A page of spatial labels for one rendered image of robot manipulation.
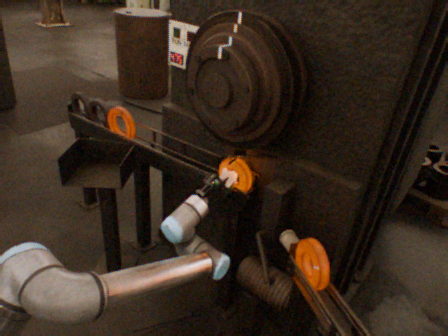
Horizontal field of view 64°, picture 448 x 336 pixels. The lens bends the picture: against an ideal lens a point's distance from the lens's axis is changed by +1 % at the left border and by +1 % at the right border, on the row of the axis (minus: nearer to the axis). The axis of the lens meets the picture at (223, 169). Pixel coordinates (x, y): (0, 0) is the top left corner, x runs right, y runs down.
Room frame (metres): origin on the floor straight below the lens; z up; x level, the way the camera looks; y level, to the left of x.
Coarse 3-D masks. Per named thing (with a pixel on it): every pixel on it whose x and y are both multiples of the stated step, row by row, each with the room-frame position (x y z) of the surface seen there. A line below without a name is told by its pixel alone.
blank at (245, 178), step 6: (222, 162) 1.25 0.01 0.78; (228, 162) 1.23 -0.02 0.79; (234, 162) 1.21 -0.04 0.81; (240, 162) 1.21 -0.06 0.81; (222, 168) 1.25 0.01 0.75; (228, 168) 1.23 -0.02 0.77; (234, 168) 1.21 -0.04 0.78; (240, 168) 1.19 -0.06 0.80; (246, 168) 1.20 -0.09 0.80; (240, 174) 1.19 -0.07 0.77; (246, 174) 1.18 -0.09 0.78; (240, 180) 1.19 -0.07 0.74; (246, 180) 1.17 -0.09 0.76; (240, 186) 1.19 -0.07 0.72; (246, 186) 1.17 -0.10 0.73
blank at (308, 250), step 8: (304, 240) 0.85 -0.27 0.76; (312, 240) 0.84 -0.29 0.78; (296, 248) 0.88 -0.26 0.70; (304, 248) 0.84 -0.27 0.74; (312, 248) 0.80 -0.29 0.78; (320, 248) 0.80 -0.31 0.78; (296, 256) 0.87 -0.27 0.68; (304, 256) 0.84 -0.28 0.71; (312, 256) 0.79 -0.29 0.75; (320, 256) 0.78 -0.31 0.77; (304, 264) 0.83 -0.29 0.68; (312, 264) 0.78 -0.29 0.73; (320, 264) 0.76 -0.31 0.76; (328, 264) 0.76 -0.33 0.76; (304, 272) 0.81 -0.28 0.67; (312, 272) 0.77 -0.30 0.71; (320, 272) 0.74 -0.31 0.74; (328, 272) 0.75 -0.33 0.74; (312, 280) 0.76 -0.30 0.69; (320, 280) 0.74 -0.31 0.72; (328, 280) 0.74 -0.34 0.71; (320, 288) 0.74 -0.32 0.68
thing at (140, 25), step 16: (128, 16) 3.86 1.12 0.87; (144, 16) 3.88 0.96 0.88; (160, 16) 3.99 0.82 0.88; (128, 32) 3.85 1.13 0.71; (144, 32) 3.85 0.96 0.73; (160, 32) 3.96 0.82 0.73; (128, 48) 3.85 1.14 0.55; (144, 48) 3.85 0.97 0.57; (160, 48) 3.96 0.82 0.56; (128, 64) 3.85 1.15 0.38; (144, 64) 3.85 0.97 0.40; (160, 64) 3.96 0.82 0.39; (128, 80) 3.86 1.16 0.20; (144, 80) 3.85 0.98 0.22; (160, 80) 3.96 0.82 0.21; (128, 96) 3.86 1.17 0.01; (144, 96) 3.85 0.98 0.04; (160, 96) 3.96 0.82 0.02
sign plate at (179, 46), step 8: (176, 24) 1.57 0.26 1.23; (184, 24) 1.55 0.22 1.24; (184, 32) 1.54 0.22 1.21; (176, 40) 1.57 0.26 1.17; (184, 40) 1.54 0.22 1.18; (176, 48) 1.57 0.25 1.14; (184, 48) 1.54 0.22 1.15; (176, 56) 1.56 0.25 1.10; (184, 56) 1.54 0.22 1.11; (176, 64) 1.57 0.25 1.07; (184, 64) 1.54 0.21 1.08
